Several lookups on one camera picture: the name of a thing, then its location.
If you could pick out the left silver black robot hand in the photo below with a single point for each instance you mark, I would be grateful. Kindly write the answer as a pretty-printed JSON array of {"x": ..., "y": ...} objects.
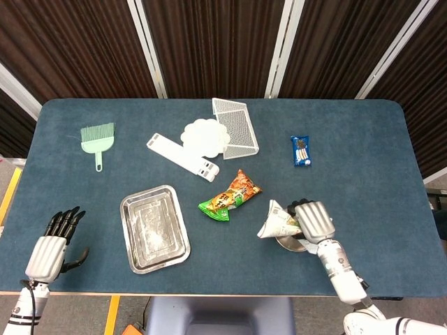
[{"x": 45, "y": 258}]

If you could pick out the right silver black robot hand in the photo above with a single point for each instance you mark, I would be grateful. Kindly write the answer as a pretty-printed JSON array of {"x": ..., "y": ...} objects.
[{"x": 316, "y": 223}]

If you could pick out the white snack bag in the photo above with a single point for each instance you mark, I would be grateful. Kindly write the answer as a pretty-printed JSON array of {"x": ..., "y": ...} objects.
[{"x": 276, "y": 223}]

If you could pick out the green orange snack bag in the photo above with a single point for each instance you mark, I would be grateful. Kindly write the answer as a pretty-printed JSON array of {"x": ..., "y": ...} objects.
[{"x": 227, "y": 200}]

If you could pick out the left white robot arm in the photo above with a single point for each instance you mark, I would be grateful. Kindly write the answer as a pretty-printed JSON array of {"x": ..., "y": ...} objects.
[{"x": 21, "y": 310}]

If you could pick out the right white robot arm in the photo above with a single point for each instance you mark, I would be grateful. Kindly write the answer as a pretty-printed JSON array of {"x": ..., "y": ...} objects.
[{"x": 340, "y": 275}]

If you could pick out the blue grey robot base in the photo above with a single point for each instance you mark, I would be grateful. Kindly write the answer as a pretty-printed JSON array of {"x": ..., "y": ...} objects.
[{"x": 220, "y": 317}]

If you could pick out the round steel plate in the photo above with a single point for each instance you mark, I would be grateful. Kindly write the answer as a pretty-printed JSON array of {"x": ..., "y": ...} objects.
[{"x": 290, "y": 245}]

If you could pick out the blue felt table cover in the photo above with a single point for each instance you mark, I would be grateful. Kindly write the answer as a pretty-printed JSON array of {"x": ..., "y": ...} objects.
[{"x": 349, "y": 174}]

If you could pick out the blue cookie packet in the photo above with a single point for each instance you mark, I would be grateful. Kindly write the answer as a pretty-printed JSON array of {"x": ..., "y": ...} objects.
[{"x": 301, "y": 151}]

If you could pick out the rectangular steel tray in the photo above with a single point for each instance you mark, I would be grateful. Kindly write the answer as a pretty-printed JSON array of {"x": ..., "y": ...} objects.
[{"x": 153, "y": 230}]

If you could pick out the small orange object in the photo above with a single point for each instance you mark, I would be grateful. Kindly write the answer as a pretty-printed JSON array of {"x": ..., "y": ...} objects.
[{"x": 134, "y": 331}]

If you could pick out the black equipment box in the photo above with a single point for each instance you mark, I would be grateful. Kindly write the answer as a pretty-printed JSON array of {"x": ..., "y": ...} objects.
[{"x": 440, "y": 223}]

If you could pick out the green hand brush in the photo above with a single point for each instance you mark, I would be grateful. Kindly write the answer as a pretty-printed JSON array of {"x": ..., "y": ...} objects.
[{"x": 96, "y": 144}]

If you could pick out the brown folding screen panel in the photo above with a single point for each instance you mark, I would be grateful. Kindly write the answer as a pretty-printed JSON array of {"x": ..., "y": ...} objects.
[
  {"x": 70, "y": 42},
  {"x": 426, "y": 104},
  {"x": 216, "y": 42},
  {"x": 14, "y": 129},
  {"x": 342, "y": 42}
]

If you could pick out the white flower-shaped dish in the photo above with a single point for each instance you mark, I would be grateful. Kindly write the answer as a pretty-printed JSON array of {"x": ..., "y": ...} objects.
[{"x": 204, "y": 137}]

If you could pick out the white folding stand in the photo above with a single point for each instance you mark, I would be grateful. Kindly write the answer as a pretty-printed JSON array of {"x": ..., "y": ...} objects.
[{"x": 174, "y": 153}]

